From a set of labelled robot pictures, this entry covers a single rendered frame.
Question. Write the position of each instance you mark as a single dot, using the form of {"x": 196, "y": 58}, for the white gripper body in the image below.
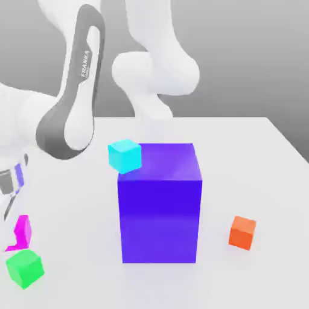
{"x": 8, "y": 209}

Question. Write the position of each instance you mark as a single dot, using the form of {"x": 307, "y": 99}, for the small magenta cube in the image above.
{"x": 23, "y": 231}

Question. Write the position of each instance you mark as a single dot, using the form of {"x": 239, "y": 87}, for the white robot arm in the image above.
{"x": 154, "y": 72}

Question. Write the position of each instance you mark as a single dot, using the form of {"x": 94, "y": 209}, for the small green cube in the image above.
{"x": 24, "y": 269}

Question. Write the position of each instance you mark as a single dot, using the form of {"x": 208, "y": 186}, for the small cyan cube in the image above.
{"x": 124, "y": 155}

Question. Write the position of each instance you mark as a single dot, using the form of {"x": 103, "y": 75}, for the small orange cube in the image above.
{"x": 241, "y": 233}

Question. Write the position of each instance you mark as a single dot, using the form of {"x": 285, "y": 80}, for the large purple box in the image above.
{"x": 159, "y": 212}

